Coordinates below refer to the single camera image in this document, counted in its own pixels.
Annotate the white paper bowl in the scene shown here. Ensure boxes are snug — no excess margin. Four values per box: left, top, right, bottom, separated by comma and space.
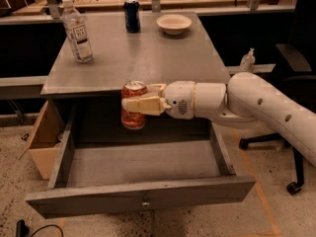
156, 14, 192, 36

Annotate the black cable with plug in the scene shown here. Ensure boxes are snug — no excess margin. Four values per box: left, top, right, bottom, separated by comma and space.
15, 219, 64, 237

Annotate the blue soda can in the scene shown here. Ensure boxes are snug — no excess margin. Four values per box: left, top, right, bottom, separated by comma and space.
123, 0, 140, 33

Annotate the grey open top drawer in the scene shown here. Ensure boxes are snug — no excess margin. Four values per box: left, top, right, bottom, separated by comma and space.
26, 103, 255, 218

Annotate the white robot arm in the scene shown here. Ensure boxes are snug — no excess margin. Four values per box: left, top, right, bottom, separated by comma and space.
121, 72, 316, 166

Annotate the cardboard box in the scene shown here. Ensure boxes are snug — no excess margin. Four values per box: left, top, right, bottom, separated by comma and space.
19, 102, 63, 180

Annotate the hand sanitizer pump bottle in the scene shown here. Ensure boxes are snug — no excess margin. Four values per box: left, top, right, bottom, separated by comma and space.
239, 48, 256, 72

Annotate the clear plastic water bottle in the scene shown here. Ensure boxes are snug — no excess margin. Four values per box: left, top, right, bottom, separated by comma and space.
61, 0, 93, 63

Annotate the black office chair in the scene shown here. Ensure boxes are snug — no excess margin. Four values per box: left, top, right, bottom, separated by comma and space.
239, 0, 316, 195

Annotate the grey metal rail shelf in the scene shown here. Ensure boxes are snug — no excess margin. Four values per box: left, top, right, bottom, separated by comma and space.
227, 63, 276, 75

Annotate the red coke can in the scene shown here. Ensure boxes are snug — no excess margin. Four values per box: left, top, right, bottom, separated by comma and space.
121, 80, 147, 129

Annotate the grey cabinet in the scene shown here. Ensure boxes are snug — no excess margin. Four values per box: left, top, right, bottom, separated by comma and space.
41, 13, 230, 143

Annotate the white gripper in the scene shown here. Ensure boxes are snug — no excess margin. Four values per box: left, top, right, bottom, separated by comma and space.
121, 81, 196, 119

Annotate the metal drawer knob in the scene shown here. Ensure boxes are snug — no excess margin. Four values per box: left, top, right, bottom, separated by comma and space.
141, 197, 150, 207

